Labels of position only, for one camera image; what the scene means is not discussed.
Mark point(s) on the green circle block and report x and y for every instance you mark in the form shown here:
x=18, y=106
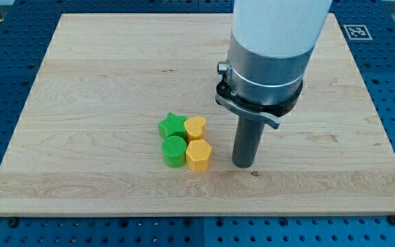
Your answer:
x=174, y=148

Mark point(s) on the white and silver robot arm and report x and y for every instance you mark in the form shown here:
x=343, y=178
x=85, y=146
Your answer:
x=270, y=46

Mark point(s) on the yellow hexagon block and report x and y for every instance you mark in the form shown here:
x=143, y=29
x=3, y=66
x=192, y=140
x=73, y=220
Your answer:
x=198, y=155

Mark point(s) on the white fiducial marker tag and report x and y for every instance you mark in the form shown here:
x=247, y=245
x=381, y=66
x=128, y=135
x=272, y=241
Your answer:
x=357, y=32

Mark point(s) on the yellow heart block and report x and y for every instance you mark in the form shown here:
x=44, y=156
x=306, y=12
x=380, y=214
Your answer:
x=195, y=128

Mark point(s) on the green star block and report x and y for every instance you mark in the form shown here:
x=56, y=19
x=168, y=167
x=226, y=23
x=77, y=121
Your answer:
x=172, y=125

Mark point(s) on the black tool clamp with lever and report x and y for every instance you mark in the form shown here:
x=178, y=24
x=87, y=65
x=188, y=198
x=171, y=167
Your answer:
x=264, y=114

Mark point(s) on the light wooden board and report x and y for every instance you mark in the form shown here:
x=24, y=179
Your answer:
x=87, y=142

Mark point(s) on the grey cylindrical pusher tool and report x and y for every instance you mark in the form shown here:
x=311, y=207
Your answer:
x=247, y=139

